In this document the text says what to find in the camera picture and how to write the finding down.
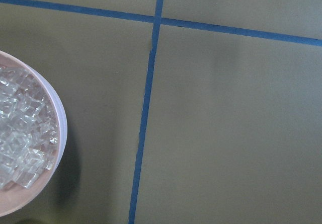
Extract pink bowl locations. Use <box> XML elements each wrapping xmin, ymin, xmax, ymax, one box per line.
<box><xmin>1</xmin><ymin>51</ymin><xmax>68</xmax><ymax>216</ymax></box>

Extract clear ice cubes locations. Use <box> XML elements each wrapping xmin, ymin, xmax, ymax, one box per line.
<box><xmin>1</xmin><ymin>66</ymin><xmax>58</xmax><ymax>189</ymax></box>

